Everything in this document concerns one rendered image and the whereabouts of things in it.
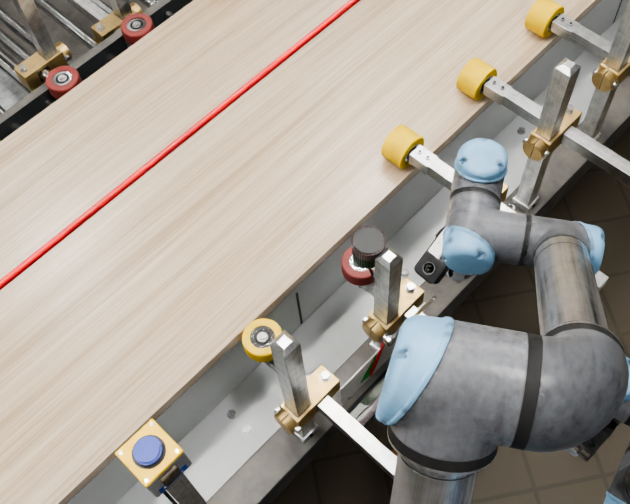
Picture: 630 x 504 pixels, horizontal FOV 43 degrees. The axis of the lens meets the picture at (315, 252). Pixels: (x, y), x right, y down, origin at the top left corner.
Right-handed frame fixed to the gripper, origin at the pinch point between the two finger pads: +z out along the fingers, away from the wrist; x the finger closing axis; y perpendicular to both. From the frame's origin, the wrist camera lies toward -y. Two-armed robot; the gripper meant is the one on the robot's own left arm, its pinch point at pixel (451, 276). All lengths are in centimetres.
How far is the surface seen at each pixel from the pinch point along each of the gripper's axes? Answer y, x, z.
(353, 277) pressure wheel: -8.5, 16.7, 10.2
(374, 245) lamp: -8.9, 11.0, -9.7
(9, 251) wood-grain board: -53, 73, 11
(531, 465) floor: 16, -28, 101
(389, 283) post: -10.4, 5.9, -4.0
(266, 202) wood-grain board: -8.0, 42.6, 10.6
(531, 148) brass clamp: 36.8, 8.7, 5.2
